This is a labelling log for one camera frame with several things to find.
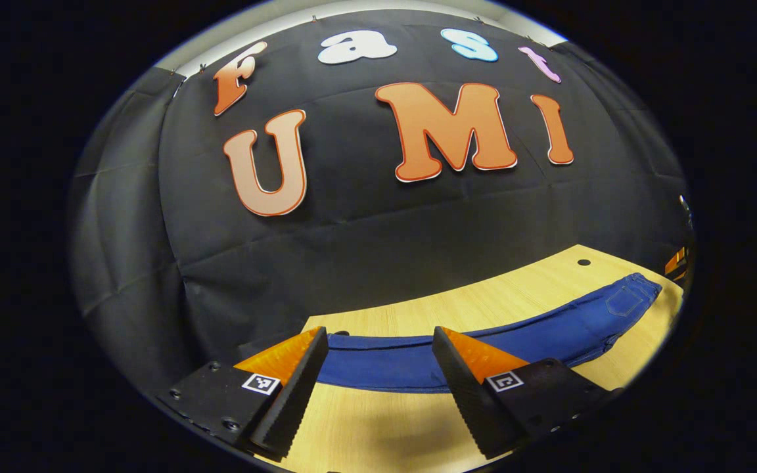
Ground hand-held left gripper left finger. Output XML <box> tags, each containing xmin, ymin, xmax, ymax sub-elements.
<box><xmin>155</xmin><ymin>326</ymin><xmax>329</xmax><ymax>461</ymax></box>

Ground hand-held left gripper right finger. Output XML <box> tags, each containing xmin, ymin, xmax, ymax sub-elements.
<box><xmin>432</xmin><ymin>326</ymin><xmax>622</xmax><ymax>461</ymax></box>

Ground blue jeans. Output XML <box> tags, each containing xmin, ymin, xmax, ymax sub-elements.
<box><xmin>316</xmin><ymin>273</ymin><xmax>663</xmax><ymax>394</ymax></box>

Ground black backdrop cloth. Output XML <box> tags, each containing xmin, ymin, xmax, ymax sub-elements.
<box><xmin>68</xmin><ymin>10</ymin><xmax>695</xmax><ymax>395</ymax></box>

